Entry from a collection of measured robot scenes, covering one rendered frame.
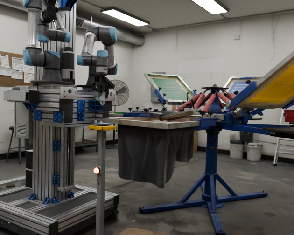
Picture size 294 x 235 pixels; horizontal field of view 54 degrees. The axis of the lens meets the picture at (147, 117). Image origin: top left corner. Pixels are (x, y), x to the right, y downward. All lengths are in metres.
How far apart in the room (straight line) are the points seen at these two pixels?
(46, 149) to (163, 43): 5.56
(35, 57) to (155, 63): 5.66
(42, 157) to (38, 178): 0.20
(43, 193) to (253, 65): 5.12
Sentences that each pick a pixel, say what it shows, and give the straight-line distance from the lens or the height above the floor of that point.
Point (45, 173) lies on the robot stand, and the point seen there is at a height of 0.47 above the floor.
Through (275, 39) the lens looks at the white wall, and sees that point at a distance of 6.59.
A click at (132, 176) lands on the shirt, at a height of 0.56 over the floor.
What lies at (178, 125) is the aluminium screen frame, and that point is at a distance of 1.98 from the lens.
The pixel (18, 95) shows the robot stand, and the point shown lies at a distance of 2.36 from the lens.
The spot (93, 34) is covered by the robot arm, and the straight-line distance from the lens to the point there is 2.33.
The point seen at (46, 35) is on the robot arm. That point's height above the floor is 1.54.
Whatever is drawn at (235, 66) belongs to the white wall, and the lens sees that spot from 6.72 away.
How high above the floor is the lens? 1.12
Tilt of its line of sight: 3 degrees down
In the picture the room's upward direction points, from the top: 2 degrees clockwise
